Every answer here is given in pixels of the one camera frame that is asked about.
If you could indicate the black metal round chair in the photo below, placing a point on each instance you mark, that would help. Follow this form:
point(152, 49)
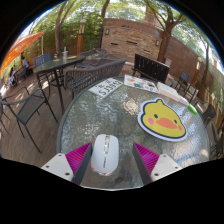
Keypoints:
point(209, 113)

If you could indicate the white license plate sign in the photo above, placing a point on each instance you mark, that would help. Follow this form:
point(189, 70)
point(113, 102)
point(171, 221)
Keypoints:
point(106, 88)

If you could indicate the white computer mouse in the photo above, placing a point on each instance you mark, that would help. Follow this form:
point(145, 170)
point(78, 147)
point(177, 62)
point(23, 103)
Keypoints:
point(104, 156)

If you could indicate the dark slatted patio chair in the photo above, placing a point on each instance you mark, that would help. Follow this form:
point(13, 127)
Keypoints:
point(184, 77)
point(191, 91)

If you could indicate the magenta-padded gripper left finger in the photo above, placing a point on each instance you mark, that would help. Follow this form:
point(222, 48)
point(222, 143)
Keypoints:
point(78, 158)

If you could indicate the grey metal mesh chair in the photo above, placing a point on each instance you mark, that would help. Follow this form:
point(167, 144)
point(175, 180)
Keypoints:
point(30, 105)

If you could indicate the wooden lamp post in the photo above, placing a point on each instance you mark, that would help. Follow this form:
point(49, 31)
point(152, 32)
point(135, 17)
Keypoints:
point(81, 38)
point(197, 71)

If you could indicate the blue-grey patio chair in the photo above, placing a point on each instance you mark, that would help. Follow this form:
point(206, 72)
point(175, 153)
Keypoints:
point(42, 59)

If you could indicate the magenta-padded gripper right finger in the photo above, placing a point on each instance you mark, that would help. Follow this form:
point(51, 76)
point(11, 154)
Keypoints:
point(148, 159)

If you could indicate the clear drink cup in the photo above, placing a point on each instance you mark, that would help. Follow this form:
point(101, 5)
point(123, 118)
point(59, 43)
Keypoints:
point(65, 54)

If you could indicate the wall lantern lamp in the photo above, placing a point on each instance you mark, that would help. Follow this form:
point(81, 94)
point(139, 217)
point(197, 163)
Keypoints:
point(107, 31)
point(157, 42)

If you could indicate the yellow duck mouse pad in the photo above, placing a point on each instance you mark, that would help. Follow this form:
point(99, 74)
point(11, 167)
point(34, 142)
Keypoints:
point(163, 120)

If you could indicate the tree trunk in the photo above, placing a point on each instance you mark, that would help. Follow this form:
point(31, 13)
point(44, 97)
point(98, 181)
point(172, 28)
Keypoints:
point(104, 11)
point(59, 31)
point(164, 45)

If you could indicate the green highlighter pen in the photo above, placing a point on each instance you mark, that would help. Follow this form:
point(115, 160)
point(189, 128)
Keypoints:
point(192, 109)

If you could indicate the small closed book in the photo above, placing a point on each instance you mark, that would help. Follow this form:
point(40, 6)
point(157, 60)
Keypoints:
point(184, 100)

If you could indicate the grey wall utility box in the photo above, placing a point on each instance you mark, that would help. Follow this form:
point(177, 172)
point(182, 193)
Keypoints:
point(168, 62)

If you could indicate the orange patio umbrella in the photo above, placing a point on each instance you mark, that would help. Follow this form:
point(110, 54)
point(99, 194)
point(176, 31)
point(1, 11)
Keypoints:
point(20, 48)

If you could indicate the dark patio table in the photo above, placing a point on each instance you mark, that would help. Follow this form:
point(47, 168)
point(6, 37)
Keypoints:
point(56, 63)

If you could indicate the grey wicker chair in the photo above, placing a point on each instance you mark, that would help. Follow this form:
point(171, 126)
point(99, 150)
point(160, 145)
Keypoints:
point(93, 75)
point(96, 54)

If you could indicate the person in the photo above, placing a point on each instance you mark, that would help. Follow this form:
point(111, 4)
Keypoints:
point(12, 76)
point(24, 63)

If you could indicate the colourful sticker sheet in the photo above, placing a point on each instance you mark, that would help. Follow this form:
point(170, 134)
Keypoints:
point(140, 83)

